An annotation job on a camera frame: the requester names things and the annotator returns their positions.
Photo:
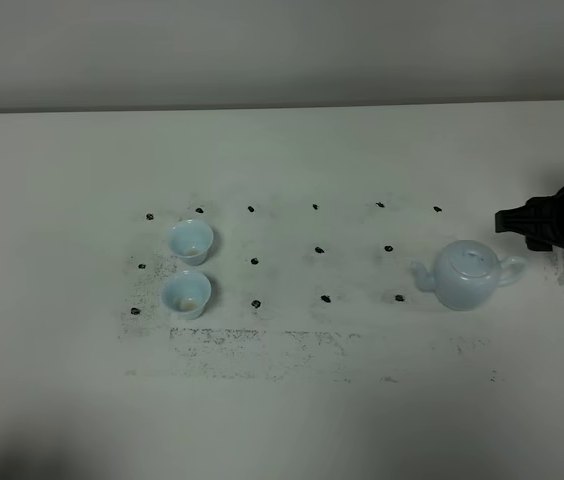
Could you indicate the light blue teacup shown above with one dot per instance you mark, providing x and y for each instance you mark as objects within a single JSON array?
[
  {"x": 191, "y": 240},
  {"x": 187, "y": 294}
]

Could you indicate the light blue near teacup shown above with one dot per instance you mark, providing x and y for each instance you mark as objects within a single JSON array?
[{"x": 187, "y": 294}]

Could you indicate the light blue porcelain teapot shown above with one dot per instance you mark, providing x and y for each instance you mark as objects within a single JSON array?
[{"x": 466, "y": 273}]

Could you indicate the light blue far teacup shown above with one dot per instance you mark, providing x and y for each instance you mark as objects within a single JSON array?
[{"x": 191, "y": 240}]

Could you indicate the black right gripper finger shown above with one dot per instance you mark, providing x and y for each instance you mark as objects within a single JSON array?
[{"x": 535, "y": 221}]

